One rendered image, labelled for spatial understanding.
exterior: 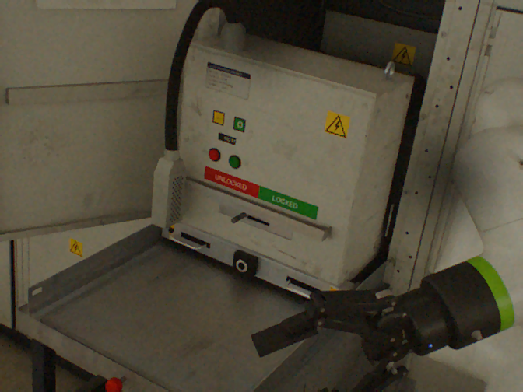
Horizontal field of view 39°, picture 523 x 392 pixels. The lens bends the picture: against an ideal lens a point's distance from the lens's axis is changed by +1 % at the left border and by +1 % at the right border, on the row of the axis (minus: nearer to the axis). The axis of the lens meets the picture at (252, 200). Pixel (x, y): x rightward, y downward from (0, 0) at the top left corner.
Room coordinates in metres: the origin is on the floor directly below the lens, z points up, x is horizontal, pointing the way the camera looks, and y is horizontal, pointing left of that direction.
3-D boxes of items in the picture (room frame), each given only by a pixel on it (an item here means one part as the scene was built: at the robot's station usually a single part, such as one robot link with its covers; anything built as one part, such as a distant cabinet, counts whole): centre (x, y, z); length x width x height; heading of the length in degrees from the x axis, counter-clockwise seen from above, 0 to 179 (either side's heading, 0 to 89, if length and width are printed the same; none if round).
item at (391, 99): (1.84, -0.14, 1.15); 0.51 x 0.50 x 0.48; 151
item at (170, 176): (1.65, 0.21, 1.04); 0.08 x 0.05 x 0.17; 151
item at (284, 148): (1.61, -0.01, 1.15); 0.48 x 0.01 x 0.48; 61
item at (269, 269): (1.63, -0.02, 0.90); 0.54 x 0.05 x 0.06; 61
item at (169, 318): (1.50, 0.05, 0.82); 0.68 x 0.62 x 0.06; 151
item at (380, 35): (2.34, -0.41, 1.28); 0.58 x 0.02 x 0.19; 61
